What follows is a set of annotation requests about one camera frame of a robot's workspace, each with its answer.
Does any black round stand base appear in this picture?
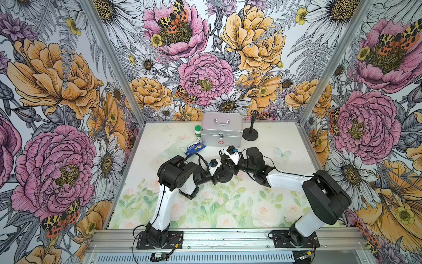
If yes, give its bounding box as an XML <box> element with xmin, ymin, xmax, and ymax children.
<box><xmin>242</xmin><ymin>128</ymin><xmax>258</xmax><ymax>141</ymax></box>

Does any clear plastic bag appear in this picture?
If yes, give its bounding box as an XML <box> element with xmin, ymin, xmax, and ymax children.
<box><xmin>160</xmin><ymin>141</ymin><xmax>185</xmax><ymax>159</ymax></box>

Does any small circuit board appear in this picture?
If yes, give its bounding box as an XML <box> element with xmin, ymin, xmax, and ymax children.
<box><xmin>150</xmin><ymin>252</ymin><xmax>168</xmax><ymax>262</ymax></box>

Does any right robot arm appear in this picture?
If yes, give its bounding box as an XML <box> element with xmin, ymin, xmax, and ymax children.
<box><xmin>225</xmin><ymin>146</ymin><xmax>352</xmax><ymax>248</ymax></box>

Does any aluminium front rail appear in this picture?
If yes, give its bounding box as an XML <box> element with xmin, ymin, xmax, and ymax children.
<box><xmin>87</xmin><ymin>227</ymin><xmax>368</xmax><ymax>253</ymax></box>

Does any green capped white bottle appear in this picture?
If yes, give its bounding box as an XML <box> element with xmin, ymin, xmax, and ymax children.
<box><xmin>195</xmin><ymin>125</ymin><xmax>202</xmax><ymax>139</ymax></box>

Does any silver aluminium first aid case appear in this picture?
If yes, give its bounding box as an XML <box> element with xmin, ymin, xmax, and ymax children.
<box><xmin>201</xmin><ymin>112</ymin><xmax>243</xmax><ymax>147</ymax></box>

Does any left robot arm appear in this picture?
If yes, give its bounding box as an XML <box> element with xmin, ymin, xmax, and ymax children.
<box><xmin>145</xmin><ymin>155</ymin><xmax>222</xmax><ymax>248</ymax></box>

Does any black stand pole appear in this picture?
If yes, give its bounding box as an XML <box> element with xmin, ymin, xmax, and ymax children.
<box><xmin>219</xmin><ymin>150</ymin><xmax>231</xmax><ymax>169</ymax></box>

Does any blue snack packet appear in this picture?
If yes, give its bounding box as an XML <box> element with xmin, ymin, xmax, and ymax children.
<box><xmin>184</xmin><ymin>143</ymin><xmax>206</xmax><ymax>156</ymax></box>

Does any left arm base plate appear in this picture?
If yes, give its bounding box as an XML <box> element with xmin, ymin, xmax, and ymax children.
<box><xmin>136</xmin><ymin>231</ymin><xmax>184</xmax><ymax>250</ymax></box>

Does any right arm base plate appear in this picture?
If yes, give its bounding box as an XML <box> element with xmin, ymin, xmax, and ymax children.
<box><xmin>268</xmin><ymin>229</ymin><xmax>320</xmax><ymax>249</ymax></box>

